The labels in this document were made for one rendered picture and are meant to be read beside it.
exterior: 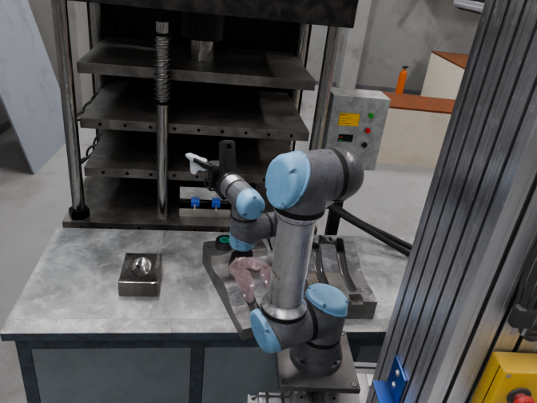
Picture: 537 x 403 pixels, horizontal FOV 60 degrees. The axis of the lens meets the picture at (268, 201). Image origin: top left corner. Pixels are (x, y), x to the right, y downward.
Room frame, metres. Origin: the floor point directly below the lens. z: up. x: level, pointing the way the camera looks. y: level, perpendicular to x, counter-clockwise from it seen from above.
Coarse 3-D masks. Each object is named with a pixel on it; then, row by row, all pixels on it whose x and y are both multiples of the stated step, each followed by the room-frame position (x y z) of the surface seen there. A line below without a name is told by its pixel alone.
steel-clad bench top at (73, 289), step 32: (64, 256) 1.63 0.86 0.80; (96, 256) 1.65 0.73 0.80; (192, 256) 1.74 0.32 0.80; (384, 256) 1.93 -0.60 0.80; (32, 288) 1.40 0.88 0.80; (64, 288) 1.42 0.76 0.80; (96, 288) 1.44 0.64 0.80; (160, 288) 1.49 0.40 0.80; (192, 288) 1.52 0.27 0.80; (384, 288) 1.67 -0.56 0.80; (32, 320) 1.23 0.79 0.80; (64, 320) 1.25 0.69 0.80; (96, 320) 1.27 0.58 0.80; (128, 320) 1.29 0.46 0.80; (160, 320) 1.31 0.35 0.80; (192, 320) 1.33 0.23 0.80; (224, 320) 1.35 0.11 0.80; (352, 320) 1.44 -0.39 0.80; (384, 320) 1.46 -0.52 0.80
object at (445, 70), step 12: (432, 60) 8.62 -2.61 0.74; (444, 60) 8.13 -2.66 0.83; (456, 60) 7.98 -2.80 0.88; (432, 72) 8.48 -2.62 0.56; (444, 72) 8.00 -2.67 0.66; (456, 72) 7.57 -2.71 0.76; (432, 84) 8.35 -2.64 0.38; (444, 84) 7.88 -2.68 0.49; (456, 84) 7.46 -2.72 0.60; (432, 96) 8.21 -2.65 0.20; (444, 96) 7.75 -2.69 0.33
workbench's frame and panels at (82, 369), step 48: (48, 336) 1.18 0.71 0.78; (96, 336) 1.21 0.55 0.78; (144, 336) 1.24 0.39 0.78; (192, 336) 1.27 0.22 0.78; (384, 336) 1.39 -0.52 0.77; (48, 384) 1.22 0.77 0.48; (96, 384) 1.25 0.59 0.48; (144, 384) 1.29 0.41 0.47; (192, 384) 1.32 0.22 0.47; (240, 384) 1.35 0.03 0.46
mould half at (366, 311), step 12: (324, 252) 1.72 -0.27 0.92; (348, 252) 1.74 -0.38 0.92; (312, 264) 1.65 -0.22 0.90; (324, 264) 1.66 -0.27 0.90; (336, 264) 1.67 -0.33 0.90; (348, 264) 1.68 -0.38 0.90; (312, 276) 1.58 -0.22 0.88; (336, 276) 1.60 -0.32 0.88; (360, 276) 1.62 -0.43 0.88; (336, 288) 1.51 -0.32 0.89; (360, 288) 1.53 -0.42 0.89; (348, 300) 1.44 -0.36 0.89; (372, 300) 1.46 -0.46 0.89; (348, 312) 1.44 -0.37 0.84; (360, 312) 1.45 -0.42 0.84; (372, 312) 1.46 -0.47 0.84
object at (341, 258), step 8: (312, 240) 1.78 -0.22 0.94; (320, 240) 1.78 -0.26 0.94; (328, 240) 1.79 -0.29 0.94; (336, 240) 1.81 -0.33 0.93; (312, 248) 1.80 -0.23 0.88; (320, 248) 1.73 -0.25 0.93; (336, 248) 1.80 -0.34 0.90; (320, 256) 1.69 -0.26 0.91; (344, 256) 1.71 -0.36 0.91; (320, 264) 1.66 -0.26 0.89; (344, 264) 1.68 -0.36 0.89; (320, 272) 1.62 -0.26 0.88; (344, 272) 1.64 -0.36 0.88; (320, 280) 1.57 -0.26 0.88; (344, 280) 1.58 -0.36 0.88; (352, 288) 1.53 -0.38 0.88
